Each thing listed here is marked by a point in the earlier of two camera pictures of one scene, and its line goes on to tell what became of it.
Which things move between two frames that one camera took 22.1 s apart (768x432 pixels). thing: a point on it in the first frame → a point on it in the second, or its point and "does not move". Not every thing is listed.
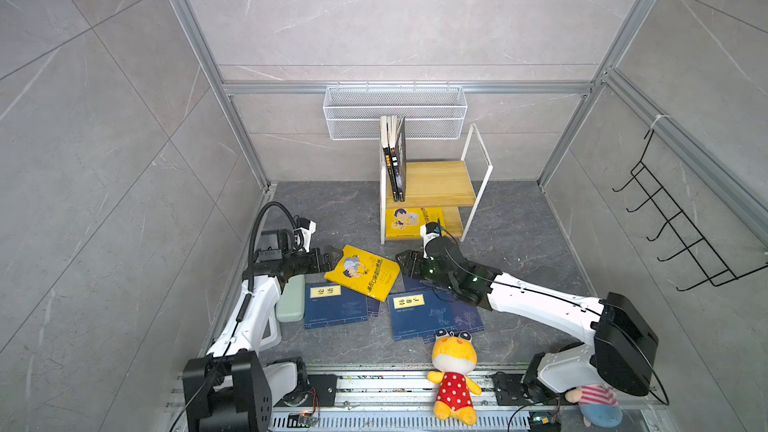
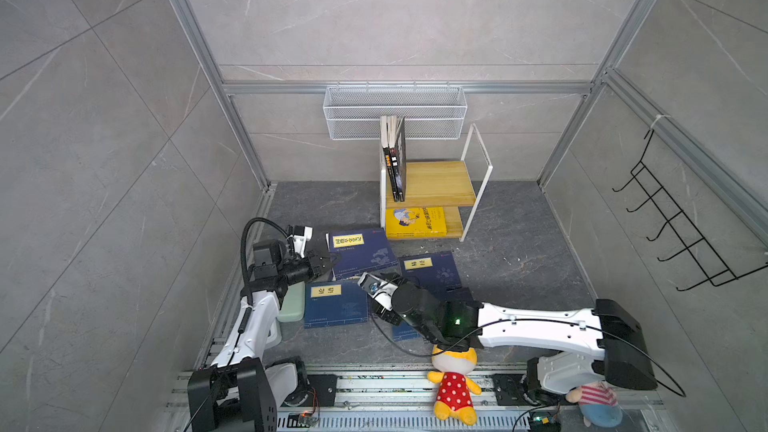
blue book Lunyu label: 331,303 does not move
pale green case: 291,306 does not move
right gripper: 413,261 → 387,315
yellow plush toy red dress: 455,356 does not move
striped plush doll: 598,404 does not move
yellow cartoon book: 365,272 → 418,221
